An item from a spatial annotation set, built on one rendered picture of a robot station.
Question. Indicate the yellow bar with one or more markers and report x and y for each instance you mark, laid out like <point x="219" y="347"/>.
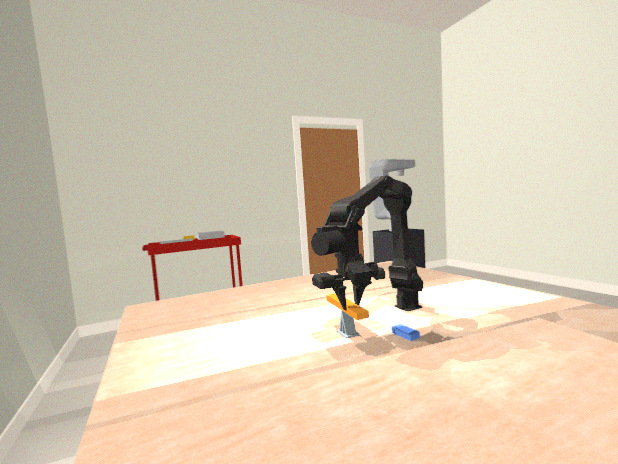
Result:
<point x="352" y="309"/>

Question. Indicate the blue rectangular bar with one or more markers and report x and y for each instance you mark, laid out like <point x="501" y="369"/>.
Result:
<point x="405" y="332"/>

